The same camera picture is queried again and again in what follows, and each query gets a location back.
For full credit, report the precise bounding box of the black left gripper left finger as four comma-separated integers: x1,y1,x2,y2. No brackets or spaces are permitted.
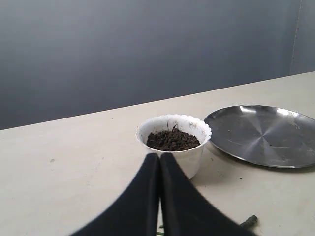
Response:
72,153,159,236

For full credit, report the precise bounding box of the artificial anthurium plant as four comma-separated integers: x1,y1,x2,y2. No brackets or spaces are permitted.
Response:
156,215,259,236

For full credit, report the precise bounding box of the round stainless steel plate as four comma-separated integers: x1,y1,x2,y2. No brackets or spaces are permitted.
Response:
204,105,315,168

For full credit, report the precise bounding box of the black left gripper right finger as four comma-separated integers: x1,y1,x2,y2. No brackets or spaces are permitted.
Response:
160,153,254,236

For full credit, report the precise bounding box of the white scalloped flower pot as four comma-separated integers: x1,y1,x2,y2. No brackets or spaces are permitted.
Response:
135,114,212,179

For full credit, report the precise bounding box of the dark soil in pot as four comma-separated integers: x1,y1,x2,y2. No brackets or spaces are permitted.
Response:
146,128,200,152

